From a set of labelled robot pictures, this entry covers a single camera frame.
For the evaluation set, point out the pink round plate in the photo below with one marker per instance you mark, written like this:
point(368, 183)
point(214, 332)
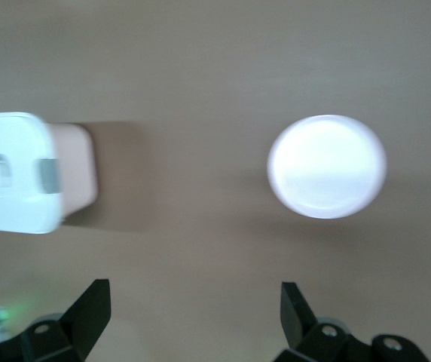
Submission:
point(326, 166)

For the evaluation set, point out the white lidded storage box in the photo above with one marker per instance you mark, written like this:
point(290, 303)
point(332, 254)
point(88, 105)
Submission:
point(16, 188)

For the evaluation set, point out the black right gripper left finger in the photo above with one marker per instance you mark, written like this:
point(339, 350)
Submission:
point(83, 320)

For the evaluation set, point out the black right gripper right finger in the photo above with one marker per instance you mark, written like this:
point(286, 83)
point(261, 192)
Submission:
point(298, 332)

